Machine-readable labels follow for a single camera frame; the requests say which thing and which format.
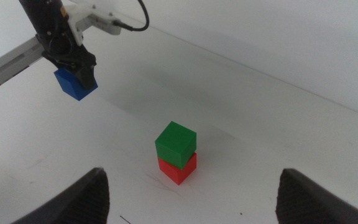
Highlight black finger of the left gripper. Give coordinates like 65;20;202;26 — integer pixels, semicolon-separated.
73;62;98;91

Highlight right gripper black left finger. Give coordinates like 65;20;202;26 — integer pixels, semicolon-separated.
11;167;111;224

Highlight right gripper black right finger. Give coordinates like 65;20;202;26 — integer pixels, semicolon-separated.
275;168;358;224

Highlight blue cube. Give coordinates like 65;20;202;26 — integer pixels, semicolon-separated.
53;67;99;101

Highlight red cube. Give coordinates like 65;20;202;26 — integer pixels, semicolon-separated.
157;151;198;186

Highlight green cube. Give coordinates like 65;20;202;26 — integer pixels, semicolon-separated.
154;121;198;170

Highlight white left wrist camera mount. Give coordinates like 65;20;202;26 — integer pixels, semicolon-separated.
63;2;122;47

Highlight thin black left camera cable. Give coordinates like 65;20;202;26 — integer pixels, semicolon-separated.
112;0;150;32

